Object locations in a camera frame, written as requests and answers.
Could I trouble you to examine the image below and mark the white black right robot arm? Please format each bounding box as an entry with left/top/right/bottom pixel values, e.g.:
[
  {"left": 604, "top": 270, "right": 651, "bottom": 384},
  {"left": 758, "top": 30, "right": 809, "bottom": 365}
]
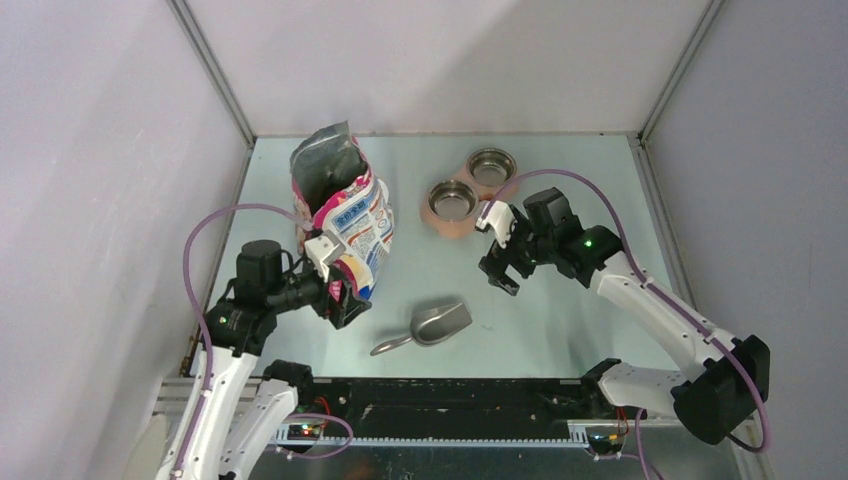
[{"left": 476, "top": 188, "right": 771, "bottom": 445}]

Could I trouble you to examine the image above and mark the pink double bowl stand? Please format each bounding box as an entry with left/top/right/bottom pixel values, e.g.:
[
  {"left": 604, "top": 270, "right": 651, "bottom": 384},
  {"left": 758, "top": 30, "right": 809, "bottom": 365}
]
[{"left": 420, "top": 147, "right": 518, "bottom": 239}]

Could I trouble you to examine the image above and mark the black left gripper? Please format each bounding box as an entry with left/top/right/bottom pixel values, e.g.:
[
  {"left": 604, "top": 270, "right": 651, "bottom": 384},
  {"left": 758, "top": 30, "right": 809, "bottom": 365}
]
[{"left": 268, "top": 257, "right": 371, "bottom": 327}]

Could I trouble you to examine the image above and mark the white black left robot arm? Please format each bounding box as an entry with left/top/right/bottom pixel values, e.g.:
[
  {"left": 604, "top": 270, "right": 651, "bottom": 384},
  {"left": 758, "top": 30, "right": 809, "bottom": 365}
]
[{"left": 156, "top": 233, "right": 370, "bottom": 479}]

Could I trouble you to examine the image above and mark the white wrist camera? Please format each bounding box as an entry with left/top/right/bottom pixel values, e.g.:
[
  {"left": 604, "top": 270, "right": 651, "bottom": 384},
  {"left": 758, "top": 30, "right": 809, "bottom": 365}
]
[
  {"left": 475, "top": 200, "right": 532, "bottom": 250},
  {"left": 304, "top": 231, "right": 346, "bottom": 283}
]

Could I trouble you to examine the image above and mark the right circuit board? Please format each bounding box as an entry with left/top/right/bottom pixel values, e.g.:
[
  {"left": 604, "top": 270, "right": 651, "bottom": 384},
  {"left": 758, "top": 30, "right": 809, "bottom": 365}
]
[{"left": 586, "top": 433, "right": 628, "bottom": 461}]

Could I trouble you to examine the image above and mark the circuit board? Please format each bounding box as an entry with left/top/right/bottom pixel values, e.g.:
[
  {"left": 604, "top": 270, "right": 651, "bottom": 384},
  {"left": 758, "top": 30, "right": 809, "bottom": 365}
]
[
  {"left": 586, "top": 433, "right": 628, "bottom": 461},
  {"left": 285, "top": 423, "right": 324, "bottom": 442}
]

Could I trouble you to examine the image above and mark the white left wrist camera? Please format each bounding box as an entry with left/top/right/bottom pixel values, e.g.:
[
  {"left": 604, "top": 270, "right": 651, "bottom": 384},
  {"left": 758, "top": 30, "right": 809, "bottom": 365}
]
[{"left": 304, "top": 231, "right": 346, "bottom": 283}]

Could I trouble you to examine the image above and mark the left circuit board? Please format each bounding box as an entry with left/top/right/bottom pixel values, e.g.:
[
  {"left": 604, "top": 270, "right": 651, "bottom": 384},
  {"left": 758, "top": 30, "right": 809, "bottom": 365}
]
[{"left": 285, "top": 423, "right": 324, "bottom": 442}]

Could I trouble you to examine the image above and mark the metal food scoop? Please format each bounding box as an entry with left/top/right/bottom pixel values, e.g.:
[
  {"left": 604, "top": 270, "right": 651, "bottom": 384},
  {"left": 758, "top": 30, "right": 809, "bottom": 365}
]
[{"left": 369, "top": 302, "right": 473, "bottom": 357}]

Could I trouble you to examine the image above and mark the steel bowl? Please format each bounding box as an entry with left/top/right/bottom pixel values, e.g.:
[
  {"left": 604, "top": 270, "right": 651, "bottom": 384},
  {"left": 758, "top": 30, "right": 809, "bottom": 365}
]
[
  {"left": 466, "top": 148, "right": 517, "bottom": 187},
  {"left": 425, "top": 179, "right": 479, "bottom": 222}
]

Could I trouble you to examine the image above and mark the steel bowl far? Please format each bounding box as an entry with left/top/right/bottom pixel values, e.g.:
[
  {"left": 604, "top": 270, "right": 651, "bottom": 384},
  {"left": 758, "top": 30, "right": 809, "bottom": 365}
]
[{"left": 466, "top": 148, "right": 517, "bottom": 187}]

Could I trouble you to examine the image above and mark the steel bowl near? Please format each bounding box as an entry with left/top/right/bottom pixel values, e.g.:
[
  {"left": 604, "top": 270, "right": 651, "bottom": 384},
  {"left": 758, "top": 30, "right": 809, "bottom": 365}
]
[{"left": 425, "top": 179, "right": 479, "bottom": 222}]

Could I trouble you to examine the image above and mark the pet food bag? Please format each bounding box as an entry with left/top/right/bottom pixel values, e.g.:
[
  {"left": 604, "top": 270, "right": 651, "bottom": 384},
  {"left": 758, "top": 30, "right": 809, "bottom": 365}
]
[{"left": 289, "top": 121, "right": 395, "bottom": 300}]

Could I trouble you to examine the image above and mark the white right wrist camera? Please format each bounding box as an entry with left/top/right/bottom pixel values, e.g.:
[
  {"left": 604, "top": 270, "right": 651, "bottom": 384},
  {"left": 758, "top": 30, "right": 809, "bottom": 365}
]
[{"left": 475, "top": 200, "right": 532, "bottom": 250}]

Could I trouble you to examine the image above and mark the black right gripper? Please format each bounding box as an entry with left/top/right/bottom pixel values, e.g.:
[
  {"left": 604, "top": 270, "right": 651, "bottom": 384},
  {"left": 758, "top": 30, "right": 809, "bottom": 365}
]
[{"left": 479, "top": 208, "right": 556, "bottom": 295}]

